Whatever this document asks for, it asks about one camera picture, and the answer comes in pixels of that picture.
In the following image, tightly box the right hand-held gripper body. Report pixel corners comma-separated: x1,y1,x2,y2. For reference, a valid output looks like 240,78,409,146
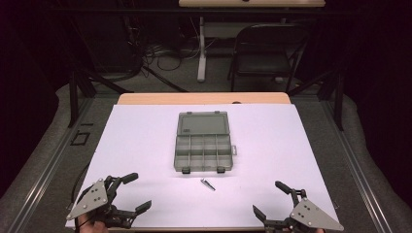
263,188,345,233

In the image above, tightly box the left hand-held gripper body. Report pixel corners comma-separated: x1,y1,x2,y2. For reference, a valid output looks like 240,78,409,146
66,176,137,230

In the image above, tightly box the person's right hand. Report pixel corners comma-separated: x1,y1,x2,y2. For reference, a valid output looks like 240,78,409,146
281,226,326,233

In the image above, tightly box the person's left hand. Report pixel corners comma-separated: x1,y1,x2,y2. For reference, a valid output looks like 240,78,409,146
77,213,110,233

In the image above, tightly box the white table sheet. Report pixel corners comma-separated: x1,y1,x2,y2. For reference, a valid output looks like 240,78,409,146
64,103,340,229

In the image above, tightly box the grey plastic compartment box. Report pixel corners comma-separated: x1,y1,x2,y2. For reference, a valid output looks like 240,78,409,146
173,111,238,175

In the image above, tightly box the black metal stand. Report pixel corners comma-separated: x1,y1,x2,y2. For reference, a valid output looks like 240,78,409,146
67,68,134,129
287,68,345,132

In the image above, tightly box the black folding chair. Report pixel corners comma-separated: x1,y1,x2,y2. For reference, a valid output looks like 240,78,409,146
226,23,311,93

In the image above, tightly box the white table leg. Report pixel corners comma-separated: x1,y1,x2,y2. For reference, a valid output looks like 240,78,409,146
196,16,209,83

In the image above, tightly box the aluminium floor rail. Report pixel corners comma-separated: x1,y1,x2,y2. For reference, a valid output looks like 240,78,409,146
320,96,395,233
6,96,95,233

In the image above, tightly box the bundle of floor cables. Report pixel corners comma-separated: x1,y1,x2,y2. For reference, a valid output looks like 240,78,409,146
127,17,218,80

